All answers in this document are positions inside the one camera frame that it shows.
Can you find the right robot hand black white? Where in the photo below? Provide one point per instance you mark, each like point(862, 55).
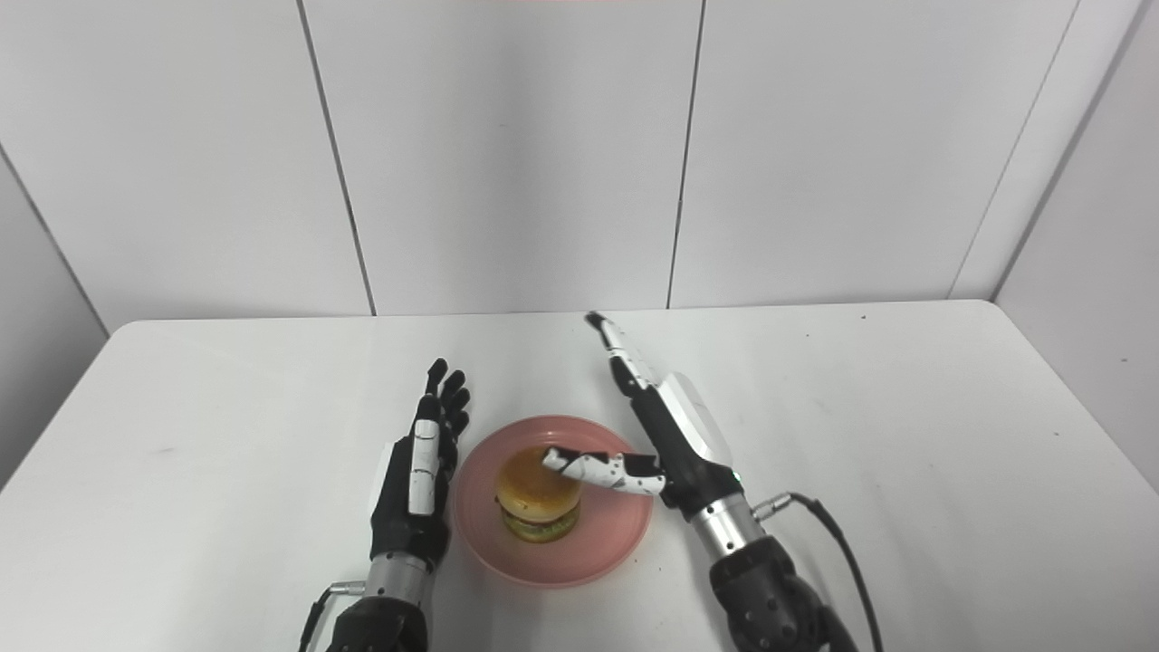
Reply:
point(675, 435)

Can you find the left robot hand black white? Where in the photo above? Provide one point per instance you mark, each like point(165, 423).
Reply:
point(412, 498)

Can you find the pink round plate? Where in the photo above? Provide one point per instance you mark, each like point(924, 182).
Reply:
point(616, 525)

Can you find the toy hamburger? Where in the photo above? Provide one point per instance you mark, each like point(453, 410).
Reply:
point(534, 503)

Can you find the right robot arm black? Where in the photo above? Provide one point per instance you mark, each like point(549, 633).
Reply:
point(761, 580)

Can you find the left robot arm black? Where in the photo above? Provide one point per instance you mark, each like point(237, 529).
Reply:
point(380, 611)

